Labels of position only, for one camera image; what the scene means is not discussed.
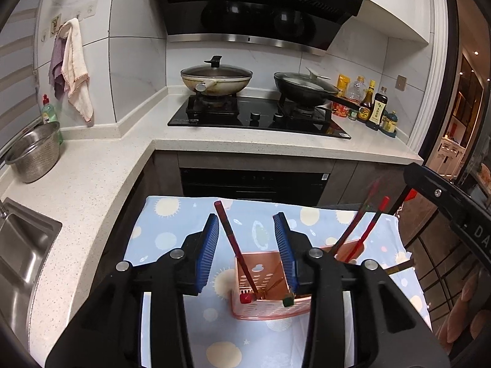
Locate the maroon chopstick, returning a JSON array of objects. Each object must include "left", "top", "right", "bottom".
[
  {"left": 332, "top": 178, "right": 382, "bottom": 255},
  {"left": 214, "top": 200, "right": 259, "bottom": 295}
]

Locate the beige wok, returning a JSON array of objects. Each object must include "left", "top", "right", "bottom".
[{"left": 181, "top": 77, "right": 253, "bottom": 96}]

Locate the steel sink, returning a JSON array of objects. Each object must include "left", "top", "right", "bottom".
[{"left": 0, "top": 197, "right": 63, "bottom": 353}]

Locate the green condiment jar set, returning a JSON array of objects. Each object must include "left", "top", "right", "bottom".
[{"left": 381, "top": 110, "right": 400, "bottom": 139}]

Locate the yellow-cap dark sauce bottle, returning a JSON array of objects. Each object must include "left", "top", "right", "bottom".
[{"left": 358, "top": 80, "right": 377, "bottom": 123}]

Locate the green dish soap bottle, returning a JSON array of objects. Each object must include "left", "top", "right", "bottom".
[{"left": 40, "top": 94, "right": 64, "bottom": 146}]

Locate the black gas cooktop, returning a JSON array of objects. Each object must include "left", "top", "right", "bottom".
[{"left": 167, "top": 94, "right": 351, "bottom": 140}]

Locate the red food packet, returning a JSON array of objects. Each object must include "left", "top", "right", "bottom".
[{"left": 332, "top": 98, "right": 355, "bottom": 117}]

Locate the cream hanging towel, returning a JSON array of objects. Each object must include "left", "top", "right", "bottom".
[{"left": 61, "top": 17, "right": 95, "bottom": 121}]

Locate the black-cap labelled sauce bottle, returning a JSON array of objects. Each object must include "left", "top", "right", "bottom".
[{"left": 366, "top": 87, "right": 389, "bottom": 130}]

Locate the black range hood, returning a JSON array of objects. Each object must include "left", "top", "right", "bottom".
[{"left": 149, "top": 0, "right": 372, "bottom": 57}]

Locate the grey kitchen cabinet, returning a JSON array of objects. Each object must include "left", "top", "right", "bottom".
[{"left": 153, "top": 150, "right": 423, "bottom": 208}]

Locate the black frying pan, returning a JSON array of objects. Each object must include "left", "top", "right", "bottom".
[{"left": 273, "top": 77, "right": 363, "bottom": 112}]

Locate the purple hanging cloth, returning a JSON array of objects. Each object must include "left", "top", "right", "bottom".
[{"left": 48, "top": 34, "right": 68, "bottom": 100}]

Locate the glass wok lid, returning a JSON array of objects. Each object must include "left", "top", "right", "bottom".
[{"left": 180, "top": 56, "right": 254, "bottom": 81}]

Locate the glass frying pan lid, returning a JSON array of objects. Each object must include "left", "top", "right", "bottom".
[{"left": 274, "top": 67, "right": 338, "bottom": 90}]

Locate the person's right hand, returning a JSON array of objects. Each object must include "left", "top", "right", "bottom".
[{"left": 437, "top": 266, "right": 491, "bottom": 347}]

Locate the blue spotted tablecloth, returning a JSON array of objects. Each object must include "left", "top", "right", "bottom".
[{"left": 123, "top": 195, "right": 433, "bottom": 368}]

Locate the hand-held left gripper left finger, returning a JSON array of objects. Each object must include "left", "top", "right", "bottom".
[{"left": 45, "top": 213, "right": 220, "bottom": 368}]

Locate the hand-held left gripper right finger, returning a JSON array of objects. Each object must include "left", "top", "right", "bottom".
[{"left": 272, "top": 212, "right": 451, "bottom": 368}]

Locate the pink perforated utensil holder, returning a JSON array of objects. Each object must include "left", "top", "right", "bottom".
[{"left": 229, "top": 243, "right": 363, "bottom": 322}]

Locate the black built-in oven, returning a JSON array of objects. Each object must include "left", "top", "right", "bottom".
[{"left": 180, "top": 167, "right": 334, "bottom": 205}]

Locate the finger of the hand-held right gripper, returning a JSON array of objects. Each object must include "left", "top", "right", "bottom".
[{"left": 404, "top": 162, "right": 467, "bottom": 222}]

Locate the clear oil bottle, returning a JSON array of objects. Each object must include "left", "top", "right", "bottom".
[{"left": 347, "top": 76, "right": 365, "bottom": 104}]

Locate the steel colander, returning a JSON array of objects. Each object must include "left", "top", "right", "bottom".
[{"left": 4, "top": 121, "right": 62, "bottom": 184}]

